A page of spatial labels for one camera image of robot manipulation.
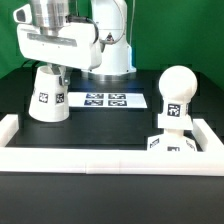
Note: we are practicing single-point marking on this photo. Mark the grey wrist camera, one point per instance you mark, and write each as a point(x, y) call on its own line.
point(23, 15)

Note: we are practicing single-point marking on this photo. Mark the white lamp bulb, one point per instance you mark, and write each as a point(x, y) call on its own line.
point(177, 85)

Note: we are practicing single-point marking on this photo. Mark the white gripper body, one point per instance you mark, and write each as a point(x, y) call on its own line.
point(75, 45)

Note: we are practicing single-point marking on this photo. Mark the white marker sheet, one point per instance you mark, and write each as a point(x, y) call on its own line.
point(107, 100)

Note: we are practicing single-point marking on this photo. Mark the white U-shaped frame barrier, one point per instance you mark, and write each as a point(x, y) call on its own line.
point(209, 161)

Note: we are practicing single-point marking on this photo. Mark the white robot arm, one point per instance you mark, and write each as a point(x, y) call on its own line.
point(53, 31)

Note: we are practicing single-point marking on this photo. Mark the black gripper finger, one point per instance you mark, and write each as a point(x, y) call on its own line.
point(65, 74)

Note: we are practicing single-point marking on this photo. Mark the white lamp shade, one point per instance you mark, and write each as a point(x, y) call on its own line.
point(49, 101)

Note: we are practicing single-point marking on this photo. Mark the white lamp base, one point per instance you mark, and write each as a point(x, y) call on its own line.
point(172, 139)

